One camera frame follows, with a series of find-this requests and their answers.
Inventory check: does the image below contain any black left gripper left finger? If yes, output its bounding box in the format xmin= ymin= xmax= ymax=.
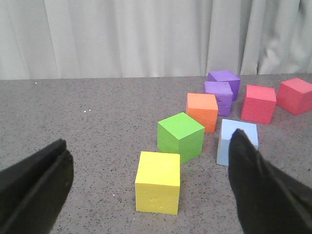
xmin=0 ymin=139 xmax=74 ymax=234

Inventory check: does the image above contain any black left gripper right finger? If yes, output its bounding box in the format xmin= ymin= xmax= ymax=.
xmin=228 ymin=129 xmax=312 ymax=234

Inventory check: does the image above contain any light blue foam cube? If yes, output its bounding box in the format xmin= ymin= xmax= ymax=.
xmin=216 ymin=119 xmax=258 ymax=166

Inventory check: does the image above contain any textured red foam cube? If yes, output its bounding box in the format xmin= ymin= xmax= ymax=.
xmin=241 ymin=85 xmax=276 ymax=124

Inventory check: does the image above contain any green foam cube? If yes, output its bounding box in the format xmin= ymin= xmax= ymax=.
xmin=157 ymin=112 xmax=205 ymax=164

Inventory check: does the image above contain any smooth red foam cube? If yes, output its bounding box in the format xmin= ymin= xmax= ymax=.
xmin=276 ymin=78 xmax=312 ymax=115

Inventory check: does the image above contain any yellow foam cube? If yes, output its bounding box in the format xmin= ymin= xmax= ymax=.
xmin=135 ymin=151 xmax=180 ymax=215

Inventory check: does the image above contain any small orange foam cube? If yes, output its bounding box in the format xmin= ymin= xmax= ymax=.
xmin=186 ymin=93 xmax=218 ymax=133

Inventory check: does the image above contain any front purple foam cube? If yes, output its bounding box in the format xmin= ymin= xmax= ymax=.
xmin=203 ymin=81 xmax=233 ymax=116

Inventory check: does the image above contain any purple foam cube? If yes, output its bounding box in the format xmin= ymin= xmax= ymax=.
xmin=203 ymin=81 xmax=233 ymax=116
xmin=207 ymin=70 xmax=241 ymax=101

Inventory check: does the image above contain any rear purple foam cube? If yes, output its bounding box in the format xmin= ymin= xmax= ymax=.
xmin=207 ymin=70 xmax=241 ymax=101

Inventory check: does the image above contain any grey-white curtain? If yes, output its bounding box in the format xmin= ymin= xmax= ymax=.
xmin=0 ymin=0 xmax=312 ymax=79

